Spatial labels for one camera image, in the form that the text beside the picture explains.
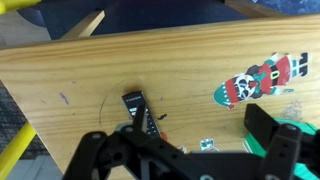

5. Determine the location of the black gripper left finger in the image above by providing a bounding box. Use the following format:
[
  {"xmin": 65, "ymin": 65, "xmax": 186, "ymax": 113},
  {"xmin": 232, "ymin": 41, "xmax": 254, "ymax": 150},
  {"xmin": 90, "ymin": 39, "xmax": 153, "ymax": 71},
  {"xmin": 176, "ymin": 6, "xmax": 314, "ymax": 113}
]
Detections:
[{"xmin": 62, "ymin": 104, "xmax": 188, "ymax": 180}]

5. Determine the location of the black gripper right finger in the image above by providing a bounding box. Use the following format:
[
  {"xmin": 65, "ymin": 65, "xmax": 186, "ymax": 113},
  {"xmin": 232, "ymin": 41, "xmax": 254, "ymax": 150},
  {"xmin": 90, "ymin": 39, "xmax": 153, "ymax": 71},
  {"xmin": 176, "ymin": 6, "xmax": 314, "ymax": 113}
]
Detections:
[{"xmin": 243, "ymin": 103, "xmax": 320, "ymax": 180}]

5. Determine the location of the black tv remote control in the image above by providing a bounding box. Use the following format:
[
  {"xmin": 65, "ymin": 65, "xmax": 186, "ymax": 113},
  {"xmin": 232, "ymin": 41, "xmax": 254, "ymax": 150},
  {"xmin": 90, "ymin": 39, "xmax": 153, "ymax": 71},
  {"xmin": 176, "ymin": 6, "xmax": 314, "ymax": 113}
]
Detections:
[{"xmin": 122, "ymin": 91, "xmax": 161, "ymax": 138}]

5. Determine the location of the green paper sticker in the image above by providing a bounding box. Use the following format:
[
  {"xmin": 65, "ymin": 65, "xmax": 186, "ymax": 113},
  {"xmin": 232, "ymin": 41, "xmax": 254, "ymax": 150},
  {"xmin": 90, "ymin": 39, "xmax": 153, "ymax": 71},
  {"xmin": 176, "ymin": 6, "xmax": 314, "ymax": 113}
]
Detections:
[{"xmin": 243, "ymin": 118, "xmax": 319, "ymax": 180}]

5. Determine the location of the santa gnome sticker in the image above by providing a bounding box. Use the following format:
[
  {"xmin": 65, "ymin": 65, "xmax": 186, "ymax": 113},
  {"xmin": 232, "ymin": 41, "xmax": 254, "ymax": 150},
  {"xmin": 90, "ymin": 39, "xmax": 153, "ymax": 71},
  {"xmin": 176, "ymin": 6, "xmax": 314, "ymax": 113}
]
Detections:
[{"xmin": 213, "ymin": 52, "xmax": 309, "ymax": 109}]

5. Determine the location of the small white green sticker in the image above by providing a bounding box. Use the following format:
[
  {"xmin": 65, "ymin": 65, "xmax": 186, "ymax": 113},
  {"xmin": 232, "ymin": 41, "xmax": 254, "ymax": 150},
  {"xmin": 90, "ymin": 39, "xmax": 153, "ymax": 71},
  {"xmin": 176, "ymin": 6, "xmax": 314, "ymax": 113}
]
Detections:
[{"xmin": 200, "ymin": 138, "xmax": 214, "ymax": 150}]

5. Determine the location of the yellow chair leg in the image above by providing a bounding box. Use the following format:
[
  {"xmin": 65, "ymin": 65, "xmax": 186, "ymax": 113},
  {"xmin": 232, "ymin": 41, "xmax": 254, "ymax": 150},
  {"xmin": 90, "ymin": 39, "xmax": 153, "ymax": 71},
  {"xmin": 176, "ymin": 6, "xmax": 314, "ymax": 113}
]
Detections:
[{"xmin": 0, "ymin": 122, "xmax": 36, "ymax": 180}]

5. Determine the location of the wooden table leg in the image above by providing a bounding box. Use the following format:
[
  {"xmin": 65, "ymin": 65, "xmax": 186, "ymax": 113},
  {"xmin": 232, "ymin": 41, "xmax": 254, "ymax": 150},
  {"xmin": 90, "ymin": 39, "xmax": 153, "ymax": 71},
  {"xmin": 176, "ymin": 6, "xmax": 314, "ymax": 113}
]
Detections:
[{"xmin": 62, "ymin": 10, "xmax": 105, "ymax": 39}]

